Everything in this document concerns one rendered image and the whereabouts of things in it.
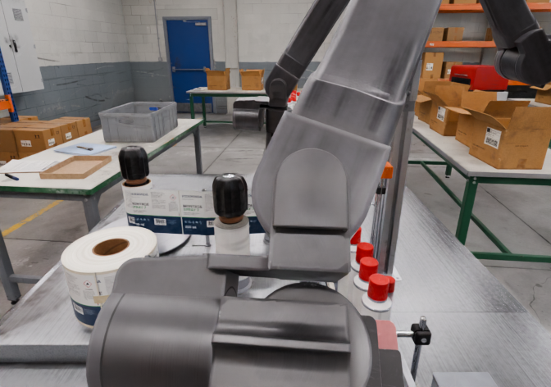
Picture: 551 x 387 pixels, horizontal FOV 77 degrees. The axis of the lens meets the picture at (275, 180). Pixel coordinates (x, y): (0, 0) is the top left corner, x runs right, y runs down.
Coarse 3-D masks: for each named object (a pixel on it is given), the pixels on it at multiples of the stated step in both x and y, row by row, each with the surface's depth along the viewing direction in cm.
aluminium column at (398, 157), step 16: (416, 80) 82; (416, 96) 84; (400, 128) 86; (400, 144) 89; (400, 160) 90; (400, 176) 91; (400, 192) 92; (384, 208) 95; (400, 208) 94; (384, 224) 96; (384, 240) 97; (384, 256) 99; (384, 272) 102
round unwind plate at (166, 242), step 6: (114, 222) 120; (120, 222) 120; (126, 222) 120; (102, 228) 116; (156, 234) 112; (162, 234) 112; (168, 234) 112; (174, 234) 112; (180, 234) 112; (186, 234) 112; (162, 240) 109; (168, 240) 109; (174, 240) 109; (180, 240) 109; (162, 246) 106; (168, 246) 106; (174, 246) 106; (162, 252) 103
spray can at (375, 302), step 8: (376, 280) 59; (384, 280) 59; (368, 288) 60; (376, 288) 58; (384, 288) 58; (368, 296) 60; (376, 296) 58; (384, 296) 58; (368, 304) 59; (376, 304) 59; (384, 304) 59; (360, 312) 62; (368, 312) 59; (376, 312) 59; (384, 312) 59; (384, 320) 59
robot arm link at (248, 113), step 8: (272, 80) 69; (280, 80) 69; (272, 88) 69; (280, 88) 69; (264, 96) 77; (272, 96) 70; (280, 96) 70; (240, 104) 74; (248, 104) 74; (256, 104) 74; (272, 104) 71; (280, 104) 71; (240, 112) 74; (248, 112) 74; (256, 112) 74; (232, 120) 75; (240, 120) 75; (248, 120) 74; (256, 120) 74; (240, 128) 76; (248, 128) 76; (256, 128) 76
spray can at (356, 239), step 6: (360, 228) 76; (354, 234) 75; (360, 234) 76; (354, 240) 76; (360, 240) 77; (354, 246) 76; (354, 252) 76; (354, 258) 76; (348, 276) 78; (342, 282) 79; (348, 282) 78; (342, 288) 80; (342, 294) 80
